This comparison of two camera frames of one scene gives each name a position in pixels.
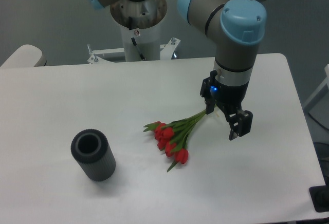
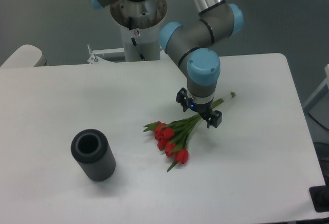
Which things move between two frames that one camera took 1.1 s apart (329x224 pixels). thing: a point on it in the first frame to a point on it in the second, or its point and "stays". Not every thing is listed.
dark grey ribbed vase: [91, 149] stays
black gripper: [229, 99] to [213, 117]
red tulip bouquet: [171, 137] stays
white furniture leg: [324, 84] stays
